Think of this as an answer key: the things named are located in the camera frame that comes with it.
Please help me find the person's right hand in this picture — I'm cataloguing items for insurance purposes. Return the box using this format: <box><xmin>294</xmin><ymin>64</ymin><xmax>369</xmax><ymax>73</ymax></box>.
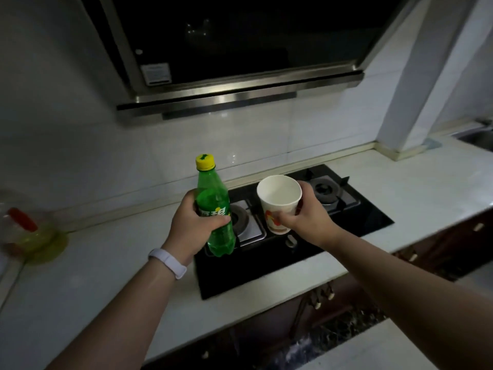
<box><xmin>274</xmin><ymin>181</ymin><xmax>344</xmax><ymax>249</ymax></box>

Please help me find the person's left hand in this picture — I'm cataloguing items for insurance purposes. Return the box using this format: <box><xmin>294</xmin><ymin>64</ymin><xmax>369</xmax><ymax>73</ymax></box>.
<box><xmin>161</xmin><ymin>189</ymin><xmax>232</xmax><ymax>266</ymax></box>

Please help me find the white paper cup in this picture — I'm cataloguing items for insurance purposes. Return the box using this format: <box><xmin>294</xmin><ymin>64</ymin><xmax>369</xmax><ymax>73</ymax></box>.
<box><xmin>257</xmin><ymin>175</ymin><xmax>303</xmax><ymax>236</ymax></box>

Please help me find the green plastic soda bottle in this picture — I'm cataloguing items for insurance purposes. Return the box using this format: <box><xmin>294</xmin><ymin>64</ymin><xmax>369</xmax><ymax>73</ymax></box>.
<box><xmin>194</xmin><ymin>154</ymin><xmax>236</xmax><ymax>258</ymax></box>

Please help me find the person's right forearm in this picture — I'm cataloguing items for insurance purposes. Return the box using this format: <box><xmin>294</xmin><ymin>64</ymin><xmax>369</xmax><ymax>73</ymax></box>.
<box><xmin>327</xmin><ymin>228</ymin><xmax>493</xmax><ymax>370</ymax></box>

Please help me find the person's left forearm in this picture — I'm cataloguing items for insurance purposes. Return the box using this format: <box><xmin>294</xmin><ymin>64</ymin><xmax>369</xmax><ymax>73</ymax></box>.
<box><xmin>45</xmin><ymin>257</ymin><xmax>186</xmax><ymax>370</ymax></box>

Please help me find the round gas burner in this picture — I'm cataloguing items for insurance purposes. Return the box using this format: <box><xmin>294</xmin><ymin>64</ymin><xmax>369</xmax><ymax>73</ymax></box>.
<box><xmin>227</xmin><ymin>200</ymin><xmax>267</xmax><ymax>245</ymax></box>
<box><xmin>308</xmin><ymin>175</ymin><xmax>361</xmax><ymax>213</ymax></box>

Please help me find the black glass gas stove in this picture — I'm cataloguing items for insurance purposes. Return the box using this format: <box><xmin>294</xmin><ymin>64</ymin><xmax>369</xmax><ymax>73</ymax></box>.
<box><xmin>194</xmin><ymin>164</ymin><xmax>394</xmax><ymax>300</ymax></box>

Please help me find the yellow bottle cap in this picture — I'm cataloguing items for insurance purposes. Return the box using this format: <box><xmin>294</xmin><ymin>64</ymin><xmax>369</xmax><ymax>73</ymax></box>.
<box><xmin>195</xmin><ymin>154</ymin><xmax>216</xmax><ymax>172</ymax></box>

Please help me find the white wristband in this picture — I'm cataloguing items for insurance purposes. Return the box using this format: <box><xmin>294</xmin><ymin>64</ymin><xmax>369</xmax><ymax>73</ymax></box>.
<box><xmin>148</xmin><ymin>248</ymin><xmax>188</xmax><ymax>280</ymax></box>

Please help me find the dark wooden base cabinet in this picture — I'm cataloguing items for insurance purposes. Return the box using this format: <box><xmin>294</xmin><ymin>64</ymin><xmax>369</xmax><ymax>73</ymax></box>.
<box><xmin>142</xmin><ymin>207</ymin><xmax>493</xmax><ymax>370</ymax></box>

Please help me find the white sticker label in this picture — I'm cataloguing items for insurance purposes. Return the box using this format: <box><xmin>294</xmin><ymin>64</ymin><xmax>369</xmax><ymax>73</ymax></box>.
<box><xmin>140</xmin><ymin>63</ymin><xmax>172</xmax><ymax>87</ymax></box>

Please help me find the steel and glass range hood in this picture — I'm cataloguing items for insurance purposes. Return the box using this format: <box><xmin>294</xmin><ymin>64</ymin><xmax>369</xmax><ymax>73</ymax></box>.
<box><xmin>79</xmin><ymin>0</ymin><xmax>424</xmax><ymax>124</ymax></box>

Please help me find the steel sink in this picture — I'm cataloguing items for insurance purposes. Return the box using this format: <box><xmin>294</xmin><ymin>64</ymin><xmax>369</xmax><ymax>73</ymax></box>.
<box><xmin>454</xmin><ymin>118</ymin><xmax>493</xmax><ymax>153</ymax></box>

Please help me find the clear oil jug red handle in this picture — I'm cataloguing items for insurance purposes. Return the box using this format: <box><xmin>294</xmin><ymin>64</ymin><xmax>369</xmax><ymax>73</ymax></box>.
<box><xmin>0</xmin><ymin>188</ymin><xmax>70</xmax><ymax>265</ymax></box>

